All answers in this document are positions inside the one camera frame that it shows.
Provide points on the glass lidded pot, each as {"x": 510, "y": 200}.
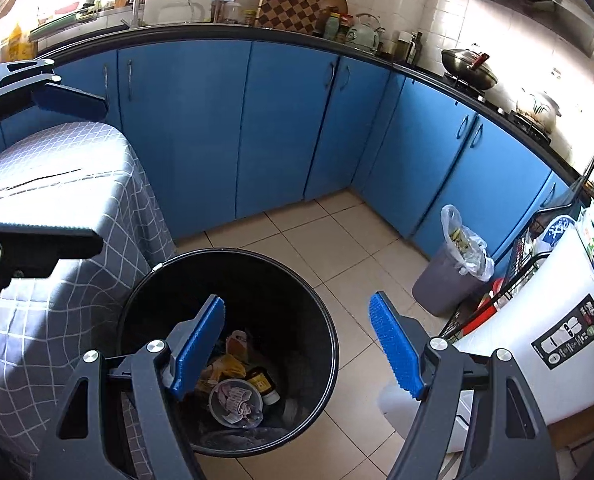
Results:
{"x": 539, "y": 108}

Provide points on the grey bin with plastic bag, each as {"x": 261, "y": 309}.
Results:
{"x": 460, "y": 267}

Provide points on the blue kitchen cabinets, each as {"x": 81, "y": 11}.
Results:
{"x": 229, "y": 128}

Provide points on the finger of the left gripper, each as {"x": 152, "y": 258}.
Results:
{"x": 34, "y": 251}
{"x": 24, "y": 84}

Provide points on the pink paper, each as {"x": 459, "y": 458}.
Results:
{"x": 235, "y": 401}

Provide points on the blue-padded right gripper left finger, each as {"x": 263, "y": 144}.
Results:
{"x": 87, "y": 436}

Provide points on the black wok with red handle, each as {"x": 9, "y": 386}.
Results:
{"x": 470, "y": 67}

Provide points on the green kettle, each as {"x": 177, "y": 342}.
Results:
{"x": 365, "y": 33}

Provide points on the crumpled yellow packet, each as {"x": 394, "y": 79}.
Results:
{"x": 225, "y": 367}

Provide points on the black round trash bin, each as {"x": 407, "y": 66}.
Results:
{"x": 273, "y": 319}

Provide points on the white appliance with label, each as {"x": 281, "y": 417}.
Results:
{"x": 549, "y": 328}

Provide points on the grey checked tablecloth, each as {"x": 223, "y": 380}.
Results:
{"x": 77, "y": 175}

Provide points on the white jar lid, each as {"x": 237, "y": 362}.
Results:
{"x": 217, "y": 412}

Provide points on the black wire rack cart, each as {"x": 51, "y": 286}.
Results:
{"x": 522, "y": 259}

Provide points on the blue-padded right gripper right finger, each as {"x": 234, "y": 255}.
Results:
{"x": 507, "y": 436}

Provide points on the yellow bottle on counter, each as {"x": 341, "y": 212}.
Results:
{"x": 17, "y": 46}

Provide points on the brown glass jar red label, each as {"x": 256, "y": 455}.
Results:
{"x": 262, "y": 381}

